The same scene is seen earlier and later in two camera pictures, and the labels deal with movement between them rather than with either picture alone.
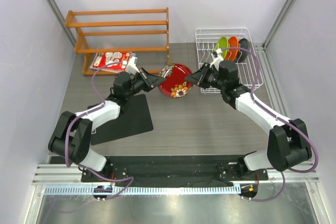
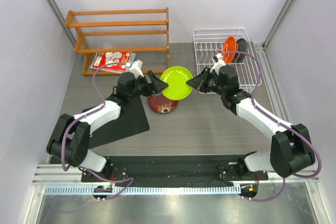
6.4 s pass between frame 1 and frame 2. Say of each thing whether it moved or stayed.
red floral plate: moved
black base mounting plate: stayed
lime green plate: moved
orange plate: stayed
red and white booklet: stayed
